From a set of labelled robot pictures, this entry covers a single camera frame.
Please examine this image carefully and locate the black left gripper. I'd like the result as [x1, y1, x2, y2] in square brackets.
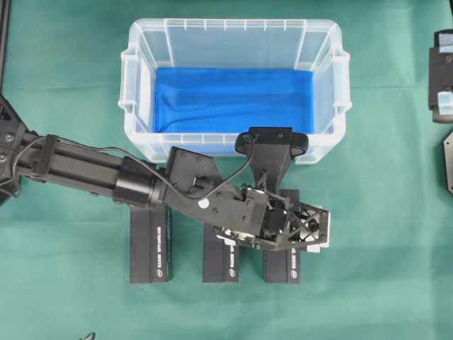
[214, 190, 331, 253]

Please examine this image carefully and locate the black RealSense box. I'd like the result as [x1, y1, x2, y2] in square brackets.
[202, 225, 239, 283]
[263, 188, 302, 284]
[130, 204, 173, 284]

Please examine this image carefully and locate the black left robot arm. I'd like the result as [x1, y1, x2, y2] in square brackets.
[1, 100, 331, 252]

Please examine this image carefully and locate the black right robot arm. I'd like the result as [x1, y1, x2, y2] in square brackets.
[428, 29, 452, 124]

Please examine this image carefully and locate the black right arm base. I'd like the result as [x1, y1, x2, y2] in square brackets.
[443, 132, 453, 194]

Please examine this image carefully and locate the blue cloth bin liner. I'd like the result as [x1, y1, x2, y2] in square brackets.
[153, 68, 314, 134]

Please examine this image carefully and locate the clear plastic storage bin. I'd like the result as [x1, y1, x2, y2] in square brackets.
[118, 18, 352, 164]

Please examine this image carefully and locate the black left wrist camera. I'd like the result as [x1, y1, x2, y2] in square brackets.
[235, 127, 309, 193]

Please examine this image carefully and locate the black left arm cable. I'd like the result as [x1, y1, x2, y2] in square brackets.
[13, 134, 253, 203]

